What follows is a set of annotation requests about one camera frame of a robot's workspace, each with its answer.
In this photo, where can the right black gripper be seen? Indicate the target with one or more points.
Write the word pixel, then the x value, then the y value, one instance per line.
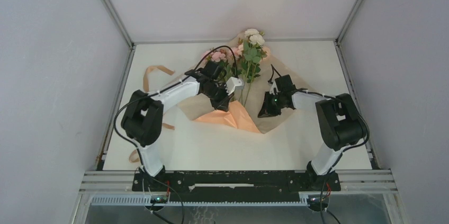
pixel 267 109

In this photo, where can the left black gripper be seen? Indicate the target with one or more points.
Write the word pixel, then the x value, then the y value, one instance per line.
pixel 223 104

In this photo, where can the beige wrapping paper sheet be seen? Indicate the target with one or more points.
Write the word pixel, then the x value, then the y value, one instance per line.
pixel 198 108

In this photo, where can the white rose stem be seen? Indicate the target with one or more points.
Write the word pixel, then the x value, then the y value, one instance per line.
pixel 253 36

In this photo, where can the pink rose stem bunch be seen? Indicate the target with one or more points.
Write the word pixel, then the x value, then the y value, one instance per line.
pixel 217 57

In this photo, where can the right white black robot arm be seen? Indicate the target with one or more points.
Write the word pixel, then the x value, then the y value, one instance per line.
pixel 341 125

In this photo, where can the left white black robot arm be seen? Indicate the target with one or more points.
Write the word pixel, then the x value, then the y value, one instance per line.
pixel 142 118

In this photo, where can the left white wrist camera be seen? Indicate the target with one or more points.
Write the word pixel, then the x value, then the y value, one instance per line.
pixel 233 84

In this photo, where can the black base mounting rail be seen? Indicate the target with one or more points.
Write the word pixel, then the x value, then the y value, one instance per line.
pixel 235 186

